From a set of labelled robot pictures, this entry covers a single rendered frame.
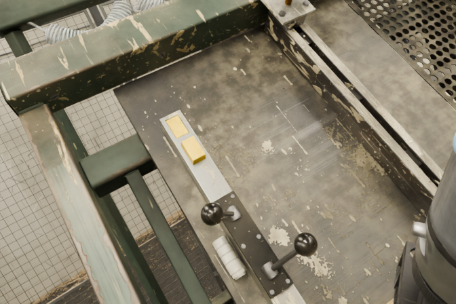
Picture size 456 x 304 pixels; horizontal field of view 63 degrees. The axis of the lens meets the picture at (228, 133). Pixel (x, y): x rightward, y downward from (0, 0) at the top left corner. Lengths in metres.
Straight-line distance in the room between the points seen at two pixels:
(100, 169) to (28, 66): 0.26
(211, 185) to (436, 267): 0.53
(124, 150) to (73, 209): 0.19
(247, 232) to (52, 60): 0.53
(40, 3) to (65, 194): 0.74
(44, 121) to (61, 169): 0.12
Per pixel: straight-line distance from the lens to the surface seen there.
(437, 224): 0.26
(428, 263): 0.29
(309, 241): 0.62
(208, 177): 0.75
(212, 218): 0.61
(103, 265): 0.72
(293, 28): 0.96
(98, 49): 0.87
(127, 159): 0.86
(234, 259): 0.72
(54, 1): 1.35
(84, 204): 0.75
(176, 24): 0.90
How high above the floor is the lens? 1.75
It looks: 10 degrees down
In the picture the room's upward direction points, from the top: 24 degrees counter-clockwise
